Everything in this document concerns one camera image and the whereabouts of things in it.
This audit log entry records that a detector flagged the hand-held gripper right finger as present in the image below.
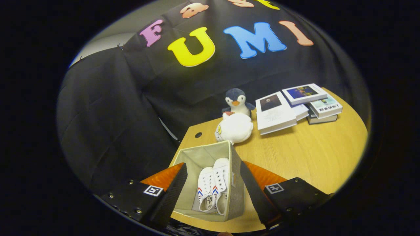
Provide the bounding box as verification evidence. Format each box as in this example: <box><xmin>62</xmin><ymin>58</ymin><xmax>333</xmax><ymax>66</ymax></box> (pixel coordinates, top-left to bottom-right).
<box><xmin>240</xmin><ymin>161</ymin><xmax>332</xmax><ymax>229</ymax></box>

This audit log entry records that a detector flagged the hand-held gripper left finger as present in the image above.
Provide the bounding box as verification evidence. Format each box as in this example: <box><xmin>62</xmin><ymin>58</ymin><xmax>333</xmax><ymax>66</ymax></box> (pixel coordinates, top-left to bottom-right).
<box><xmin>100</xmin><ymin>163</ymin><xmax>188</xmax><ymax>230</ymax></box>

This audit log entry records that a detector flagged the white canvas shoe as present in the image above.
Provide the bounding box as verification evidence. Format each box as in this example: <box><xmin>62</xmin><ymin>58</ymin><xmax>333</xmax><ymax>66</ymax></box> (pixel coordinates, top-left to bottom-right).
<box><xmin>196</xmin><ymin>167</ymin><xmax>219</xmax><ymax>213</ymax></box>
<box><xmin>210</xmin><ymin>158</ymin><xmax>230</xmax><ymax>216</ymax></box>

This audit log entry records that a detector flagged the grey fabric storage box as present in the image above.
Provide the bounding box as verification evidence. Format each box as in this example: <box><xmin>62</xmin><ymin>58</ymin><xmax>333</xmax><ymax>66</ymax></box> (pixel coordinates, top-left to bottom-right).
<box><xmin>169</xmin><ymin>140</ymin><xmax>245</xmax><ymax>222</ymax></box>

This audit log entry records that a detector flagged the white plush toy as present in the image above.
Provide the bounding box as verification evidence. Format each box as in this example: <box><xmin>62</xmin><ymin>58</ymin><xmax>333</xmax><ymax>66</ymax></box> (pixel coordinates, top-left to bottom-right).
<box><xmin>215</xmin><ymin>112</ymin><xmax>254</xmax><ymax>145</ymax></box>

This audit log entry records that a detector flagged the white book with dark portrait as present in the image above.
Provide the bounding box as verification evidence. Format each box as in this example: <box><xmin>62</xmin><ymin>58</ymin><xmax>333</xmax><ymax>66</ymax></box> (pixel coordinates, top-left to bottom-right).
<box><xmin>255</xmin><ymin>91</ymin><xmax>298</xmax><ymax>135</ymax></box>

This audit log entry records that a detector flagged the plain white book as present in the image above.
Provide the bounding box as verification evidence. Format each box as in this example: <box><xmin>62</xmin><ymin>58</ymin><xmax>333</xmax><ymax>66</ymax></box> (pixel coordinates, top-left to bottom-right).
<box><xmin>290</xmin><ymin>104</ymin><xmax>309</xmax><ymax>121</ymax></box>

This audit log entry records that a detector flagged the penguin plush toy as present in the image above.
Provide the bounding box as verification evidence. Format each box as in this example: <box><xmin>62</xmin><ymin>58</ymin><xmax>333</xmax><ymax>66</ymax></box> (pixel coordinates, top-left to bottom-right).
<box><xmin>222</xmin><ymin>88</ymin><xmax>256</xmax><ymax>118</ymax></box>

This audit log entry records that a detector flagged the dark grey book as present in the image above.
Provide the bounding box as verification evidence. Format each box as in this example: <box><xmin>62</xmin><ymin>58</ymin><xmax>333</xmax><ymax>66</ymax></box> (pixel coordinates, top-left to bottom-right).
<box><xmin>307</xmin><ymin>105</ymin><xmax>338</xmax><ymax>125</ymax></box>

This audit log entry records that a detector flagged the book with teal cover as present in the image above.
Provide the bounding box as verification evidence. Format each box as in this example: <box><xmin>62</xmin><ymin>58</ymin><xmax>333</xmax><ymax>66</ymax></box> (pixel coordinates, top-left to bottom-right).
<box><xmin>308</xmin><ymin>95</ymin><xmax>343</xmax><ymax>119</ymax></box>

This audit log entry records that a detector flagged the book with blue cover picture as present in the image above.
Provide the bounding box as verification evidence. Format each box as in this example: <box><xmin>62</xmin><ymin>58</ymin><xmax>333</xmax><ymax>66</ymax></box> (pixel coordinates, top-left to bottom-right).
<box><xmin>282</xmin><ymin>83</ymin><xmax>328</xmax><ymax>106</ymax></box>

